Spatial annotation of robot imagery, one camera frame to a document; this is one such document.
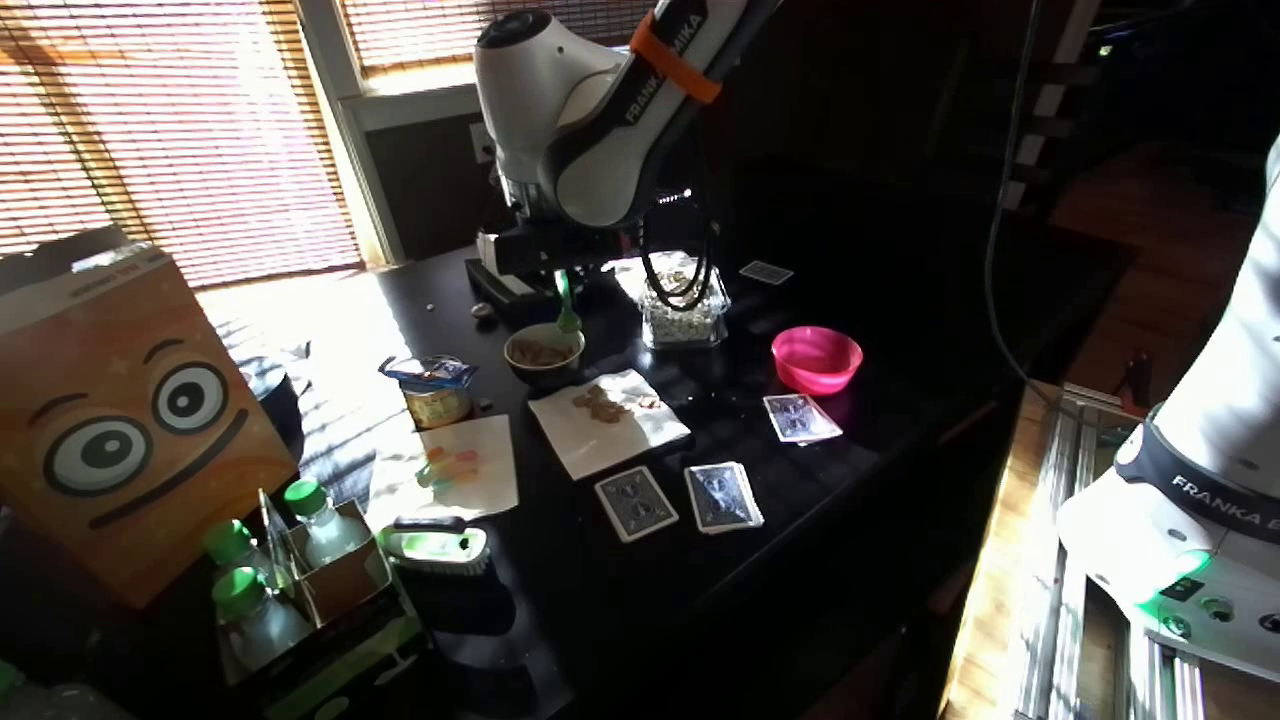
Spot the white paper napkin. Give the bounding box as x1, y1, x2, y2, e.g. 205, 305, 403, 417
606, 252, 655, 291

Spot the purple back playing card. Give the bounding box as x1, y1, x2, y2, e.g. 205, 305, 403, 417
760, 388, 850, 452

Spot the green cap clear bottle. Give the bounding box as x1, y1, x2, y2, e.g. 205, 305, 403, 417
207, 563, 317, 682
275, 474, 393, 614
201, 516, 275, 590

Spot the orange strap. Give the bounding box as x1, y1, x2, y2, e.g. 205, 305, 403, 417
629, 13, 729, 107

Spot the black tray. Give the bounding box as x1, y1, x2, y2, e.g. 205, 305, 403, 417
459, 257, 535, 326

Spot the orange cardboard box with face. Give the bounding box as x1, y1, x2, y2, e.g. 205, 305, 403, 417
0, 228, 299, 612

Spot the pink plastic bowl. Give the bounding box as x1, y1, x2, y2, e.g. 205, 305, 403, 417
768, 322, 868, 400

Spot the brown snack pieces pile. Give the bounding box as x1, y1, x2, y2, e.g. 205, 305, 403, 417
573, 380, 641, 429

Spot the tin can with blue label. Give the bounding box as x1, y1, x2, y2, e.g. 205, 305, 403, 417
376, 350, 479, 430

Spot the black round container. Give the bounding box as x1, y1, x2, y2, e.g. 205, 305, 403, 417
253, 372, 312, 463

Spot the black rack with white labels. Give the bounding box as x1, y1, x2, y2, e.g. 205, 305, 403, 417
991, 0, 1107, 220

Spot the brown slatted window blind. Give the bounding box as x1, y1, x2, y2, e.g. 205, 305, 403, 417
332, 0, 655, 75
0, 0, 369, 291

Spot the green black bottle carrier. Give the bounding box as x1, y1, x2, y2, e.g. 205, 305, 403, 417
211, 485, 434, 712

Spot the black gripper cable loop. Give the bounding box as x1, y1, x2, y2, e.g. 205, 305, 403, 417
638, 195, 726, 317

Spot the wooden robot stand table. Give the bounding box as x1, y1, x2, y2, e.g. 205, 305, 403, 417
938, 376, 1280, 720

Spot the long black robot cable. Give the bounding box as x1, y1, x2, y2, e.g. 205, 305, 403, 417
981, 0, 1051, 392

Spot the small bowl with snack pieces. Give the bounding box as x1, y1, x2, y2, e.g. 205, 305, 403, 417
500, 321, 591, 380

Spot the clear plastic snack container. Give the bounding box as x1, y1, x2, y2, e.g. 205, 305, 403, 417
638, 249, 738, 350

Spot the white green small device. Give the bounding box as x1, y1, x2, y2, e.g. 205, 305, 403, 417
376, 516, 498, 580

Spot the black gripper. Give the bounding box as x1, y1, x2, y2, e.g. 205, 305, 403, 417
471, 214, 632, 305

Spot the plain white serviette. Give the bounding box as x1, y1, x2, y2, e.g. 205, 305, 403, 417
523, 364, 696, 485

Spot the metal rail frame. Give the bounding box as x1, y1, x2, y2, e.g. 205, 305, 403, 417
1017, 380, 1214, 720

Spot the white serviette with orange print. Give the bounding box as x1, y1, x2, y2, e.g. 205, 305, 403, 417
411, 412, 523, 521

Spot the blue back playing card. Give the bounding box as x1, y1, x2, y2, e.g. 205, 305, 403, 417
591, 463, 686, 546
680, 456, 768, 539
738, 257, 801, 287

